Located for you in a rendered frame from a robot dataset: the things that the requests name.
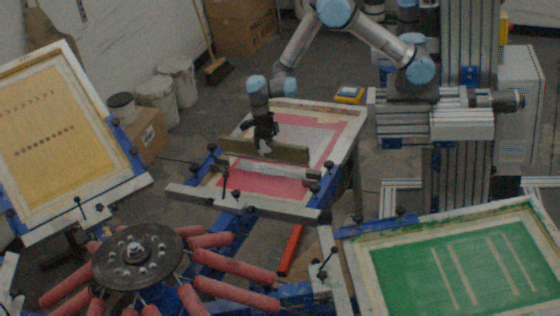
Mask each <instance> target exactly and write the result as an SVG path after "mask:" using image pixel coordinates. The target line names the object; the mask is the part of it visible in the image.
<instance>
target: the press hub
mask: <svg viewBox="0 0 560 316"><path fill-rule="evenodd" d="M183 255H184V244H183V240H182V237H181V236H180V234H179V233H178V232H176V231H175V230H173V229H172V228H170V227H167V226H166V225H162V224H155V223H146V224H135V225H131V226H129V227H126V228H124V229H122V230H121V231H119V232H115V233H113V235H111V236H110V237H108V238H107V239H106V241H104V242H102V244H101V245H100V246H99V248H98V249H97V250H96V252H95V253H94V255H93V259H92V264H91V270H92V274H93V277H94V279H96V281H97V282H98V283H99V284H101V286H102V287H104V288H106V289H109V290H111V291H115V292H127V293H126V294H125V295H124V296H123V297H121V299H120V300H119V301H118V302H117V303H116V304H115V307H114V308H113V310H112V311H111V313H110V316H116V315H121V314H123V311H124V309H126V307H127V308H130V309H132V307H133V306H132V304H133V301H134V300H135V297H136V294H137V293H136V292H137V291H140V292H139V294H140V295H141V296H142V298H143V300H144V301H145V303H146V305H148V306H149V305H151V304H152V305H155V306H156V308H158V310H159V312H160V313H161V315H162V316H188V311H187V308H186V306H185V305H184V304H183V302H182V301H181V299H180V297H179V296H178V294H176V293H177V291H176V290H174V289H172V287H173V286H174V284H175V283H177V280H176V279H175V277H174V276H170V275H171V274H172V273H173V272H175V270H176V268H177V266H178V265H179V263H180V262H181V260H182V258H183ZM133 292H135V295H134V294H133ZM195 293H196V294H197V296H198V298H199V299H200V300H201V301H202V303H204V302H209V301H216V300H215V297H214V296H212V295H210V294H206V293H203V292H200V291H196V290H195ZM144 307H145V306H144V304H142V302H141V300H140V298H139V297H138V300H137V302H136V304H135V307H134V310H136V311H138V314H140V315H139V316H142V314H141V312H142V310H143V308H144Z"/></svg>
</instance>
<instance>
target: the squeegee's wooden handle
mask: <svg viewBox="0 0 560 316"><path fill-rule="evenodd" d="M218 139H219V144H220V148H221V152H223V153H226V152H227V151H229V152H234V153H241V154H248V155H254V156H260V154H259V153H258V151H257V150H256V147H255V145H254V139H253V138H245V137H238V136H231V135H220V136H219V138H218ZM265 142H266V145H267V146H268V147H270V148H271V152H270V153H264V157H267V158H274V159H286V160H293V161H300V162H301V164H306V165H307V164H308V163H309V161H310V156H309V148H308V146H302V145H295V144H287V143H280V142H274V141H266V140H265ZM260 157H261V156H260Z"/></svg>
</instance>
